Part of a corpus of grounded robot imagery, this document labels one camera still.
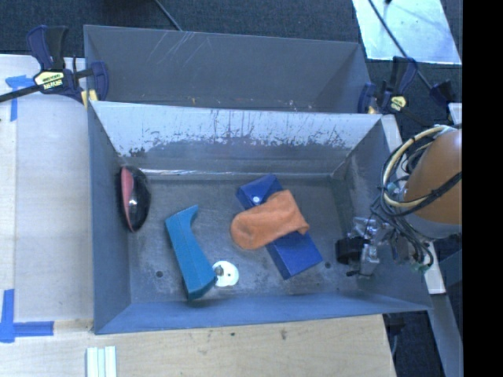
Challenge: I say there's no blue box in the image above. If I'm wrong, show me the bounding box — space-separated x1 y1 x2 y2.
235 174 325 280

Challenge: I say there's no orange cloth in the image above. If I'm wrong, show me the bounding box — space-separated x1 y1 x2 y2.
229 188 310 251

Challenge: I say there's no white round disc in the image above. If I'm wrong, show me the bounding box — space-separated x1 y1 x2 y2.
211 260 240 288

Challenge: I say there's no grey metal bin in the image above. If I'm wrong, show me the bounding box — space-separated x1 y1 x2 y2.
83 24 434 335

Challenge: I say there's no teal angled block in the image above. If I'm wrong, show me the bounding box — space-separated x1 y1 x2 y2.
164 204 218 302

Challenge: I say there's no black and red oval object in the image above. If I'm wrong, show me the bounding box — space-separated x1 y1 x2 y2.
117 165 152 233

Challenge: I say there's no pale wood board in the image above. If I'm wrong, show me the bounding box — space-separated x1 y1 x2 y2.
14 92 96 324

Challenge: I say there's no black cylinder on white bracket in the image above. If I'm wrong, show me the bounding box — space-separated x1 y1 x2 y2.
334 236 367 278

